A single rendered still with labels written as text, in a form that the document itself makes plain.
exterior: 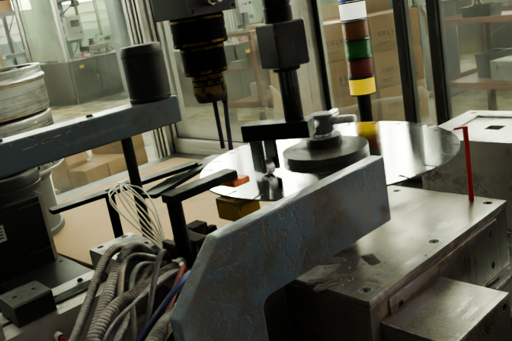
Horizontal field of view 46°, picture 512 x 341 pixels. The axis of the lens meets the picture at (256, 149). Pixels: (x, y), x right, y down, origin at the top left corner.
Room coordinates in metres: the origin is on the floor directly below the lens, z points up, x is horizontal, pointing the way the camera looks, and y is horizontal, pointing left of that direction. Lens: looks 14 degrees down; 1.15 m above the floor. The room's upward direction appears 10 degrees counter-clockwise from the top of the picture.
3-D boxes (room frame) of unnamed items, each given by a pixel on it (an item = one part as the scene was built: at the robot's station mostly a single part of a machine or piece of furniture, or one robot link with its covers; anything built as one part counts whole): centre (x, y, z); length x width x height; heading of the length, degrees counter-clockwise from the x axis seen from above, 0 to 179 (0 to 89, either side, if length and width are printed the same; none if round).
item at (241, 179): (0.62, 0.06, 0.95); 0.10 x 0.03 x 0.07; 131
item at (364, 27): (1.03, -0.20, 1.08); 0.05 x 0.04 x 0.03; 41
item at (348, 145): (0.75, -0.09, 0.96); 0.11 x 0.11 x 0.03
